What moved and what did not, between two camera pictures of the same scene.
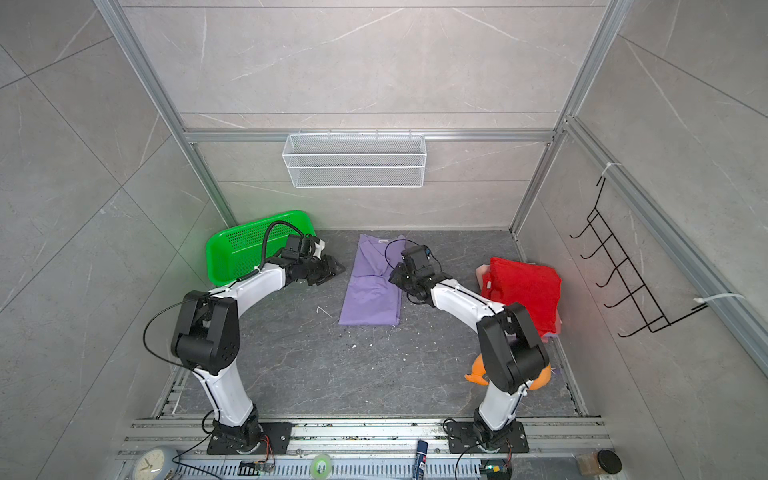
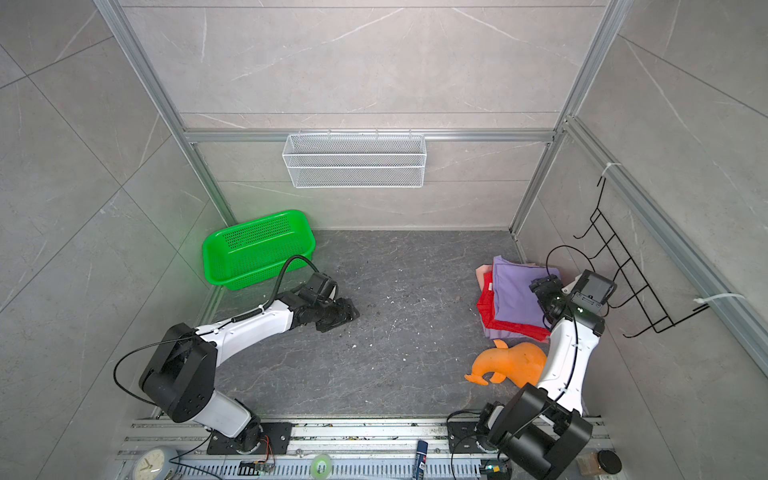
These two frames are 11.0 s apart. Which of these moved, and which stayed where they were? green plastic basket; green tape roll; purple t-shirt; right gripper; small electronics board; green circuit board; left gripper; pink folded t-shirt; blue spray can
Moved: right gripper; left gripper; purple t-shirt
Stayed: green plastic basket; blue spray can; green tape roll; green circuit board; small electronics board; pink folded t-shirt
